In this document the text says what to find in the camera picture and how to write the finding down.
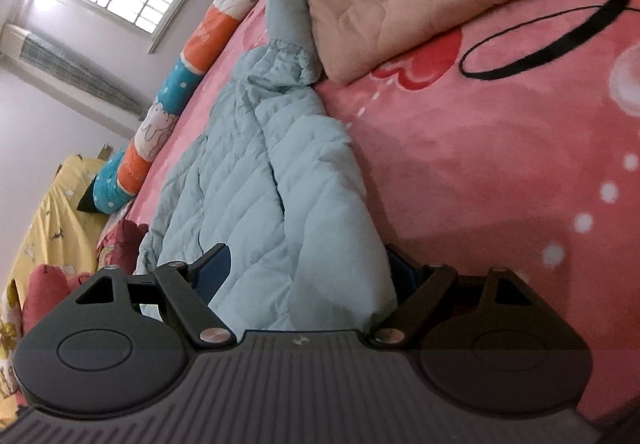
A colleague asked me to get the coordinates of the striped orange teal bolster pillow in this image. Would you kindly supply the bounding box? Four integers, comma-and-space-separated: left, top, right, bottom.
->
78, 0, 260, 215

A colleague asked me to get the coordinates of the dark red plush cloth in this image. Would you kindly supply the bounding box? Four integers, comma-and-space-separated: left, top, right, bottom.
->
22, 219, 149, 334

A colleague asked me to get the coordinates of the wall air conditioner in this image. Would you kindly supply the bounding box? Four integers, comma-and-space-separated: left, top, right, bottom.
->
1, 24, 143, 138

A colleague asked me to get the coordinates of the light blue quilted jacket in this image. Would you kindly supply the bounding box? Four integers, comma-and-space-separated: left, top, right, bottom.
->
137, 0, 396, 334

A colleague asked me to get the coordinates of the yellow printed sheet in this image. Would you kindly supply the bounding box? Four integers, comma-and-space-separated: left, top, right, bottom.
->
1, 155, 107, 428

